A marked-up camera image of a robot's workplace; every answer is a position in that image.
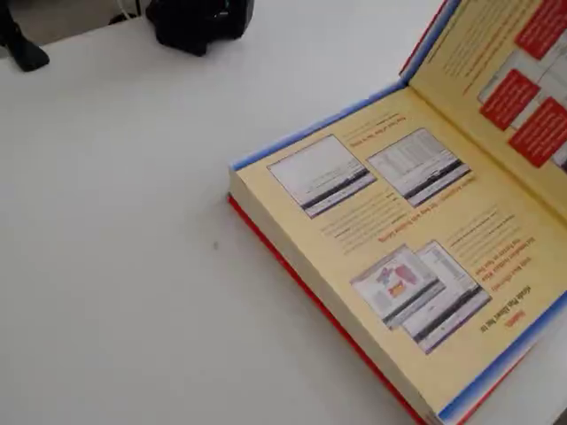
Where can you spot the red anatomy textbook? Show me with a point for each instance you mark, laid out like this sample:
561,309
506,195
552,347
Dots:
398,230

